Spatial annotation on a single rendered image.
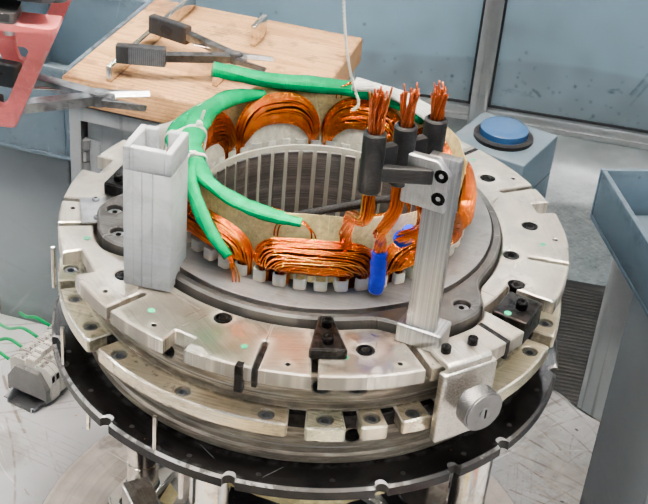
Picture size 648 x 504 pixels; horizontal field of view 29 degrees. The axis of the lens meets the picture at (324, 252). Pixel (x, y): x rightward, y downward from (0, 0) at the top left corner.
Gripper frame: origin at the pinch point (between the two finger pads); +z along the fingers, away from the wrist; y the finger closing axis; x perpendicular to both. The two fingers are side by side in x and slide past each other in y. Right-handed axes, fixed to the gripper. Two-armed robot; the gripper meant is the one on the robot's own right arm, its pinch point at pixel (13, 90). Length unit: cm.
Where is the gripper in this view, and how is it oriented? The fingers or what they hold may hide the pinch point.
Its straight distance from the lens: 77.4
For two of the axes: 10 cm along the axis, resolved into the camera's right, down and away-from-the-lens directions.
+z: -1.1, 8.3, 5.4
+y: 0.0, 5.4, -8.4
